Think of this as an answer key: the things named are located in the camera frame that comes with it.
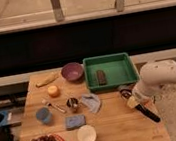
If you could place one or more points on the purple red bowl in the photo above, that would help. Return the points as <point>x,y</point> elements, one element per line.
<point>72,71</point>

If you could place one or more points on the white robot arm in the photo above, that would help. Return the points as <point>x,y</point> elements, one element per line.
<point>153,76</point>

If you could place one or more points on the blue plastic cup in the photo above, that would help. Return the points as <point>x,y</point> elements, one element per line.
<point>43,115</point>

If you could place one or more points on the grey blue cloth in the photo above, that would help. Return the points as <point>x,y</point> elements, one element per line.
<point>92,101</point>

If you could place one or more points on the green plastic tray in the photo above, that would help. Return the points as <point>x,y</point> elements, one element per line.
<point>118,69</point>

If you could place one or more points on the white and yellow gripper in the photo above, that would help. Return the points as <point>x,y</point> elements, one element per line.
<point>137,95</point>

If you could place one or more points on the left metal frame post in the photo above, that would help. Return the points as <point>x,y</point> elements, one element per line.
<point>57,10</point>

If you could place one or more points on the small metal cup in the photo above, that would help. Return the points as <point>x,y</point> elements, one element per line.
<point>73,104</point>

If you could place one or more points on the blue sponge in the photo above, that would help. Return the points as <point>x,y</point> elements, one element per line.
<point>74,122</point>

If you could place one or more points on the yellow orange round fruit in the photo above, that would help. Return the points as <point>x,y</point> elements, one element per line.
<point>53,91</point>

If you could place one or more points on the brown block in tray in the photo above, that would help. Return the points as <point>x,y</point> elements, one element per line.
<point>101,77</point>

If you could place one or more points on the small brush with wooden handle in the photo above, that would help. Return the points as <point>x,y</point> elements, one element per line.
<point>49,104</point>

